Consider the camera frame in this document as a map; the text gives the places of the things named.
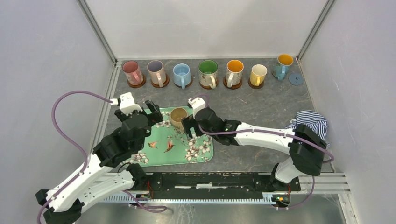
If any beige mug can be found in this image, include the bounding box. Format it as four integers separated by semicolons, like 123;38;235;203
169;107;188;131

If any blue orange-interior mug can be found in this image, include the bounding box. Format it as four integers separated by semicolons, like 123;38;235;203
272;54;294;81

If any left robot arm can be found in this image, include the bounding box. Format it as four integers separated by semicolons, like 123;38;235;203
35;100;163;224

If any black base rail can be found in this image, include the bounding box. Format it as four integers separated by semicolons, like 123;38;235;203
131;172;301;200

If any blue round coaster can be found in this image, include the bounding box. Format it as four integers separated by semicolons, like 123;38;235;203
288;73;304;85

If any light blue mug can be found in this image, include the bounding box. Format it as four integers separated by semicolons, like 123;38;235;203
173;63;192;87

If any orange interior mug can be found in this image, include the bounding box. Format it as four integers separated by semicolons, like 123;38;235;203
225;60;244;87

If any cream yellow-handled mug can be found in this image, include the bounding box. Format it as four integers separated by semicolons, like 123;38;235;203
249;64;268;86

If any green floral tray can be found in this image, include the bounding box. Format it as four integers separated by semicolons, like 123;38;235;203
121;107;214;167

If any blue striped cloth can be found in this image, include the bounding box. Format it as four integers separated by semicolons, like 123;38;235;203
285;110;330;149

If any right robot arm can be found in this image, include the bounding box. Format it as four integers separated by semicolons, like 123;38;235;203
182;107;326;190

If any dark wooden coaster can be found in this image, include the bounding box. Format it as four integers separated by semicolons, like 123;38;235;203
248;79;264;89

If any green interior floral mug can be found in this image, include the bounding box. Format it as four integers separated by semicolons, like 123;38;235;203
198;60;218;86

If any purple interior mug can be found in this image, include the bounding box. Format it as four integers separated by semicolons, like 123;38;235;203
147;60;166;87

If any pink mug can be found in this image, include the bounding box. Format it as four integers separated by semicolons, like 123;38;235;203
122;61;144;85

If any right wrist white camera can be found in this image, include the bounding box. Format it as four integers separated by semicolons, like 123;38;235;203
188;97;206;118

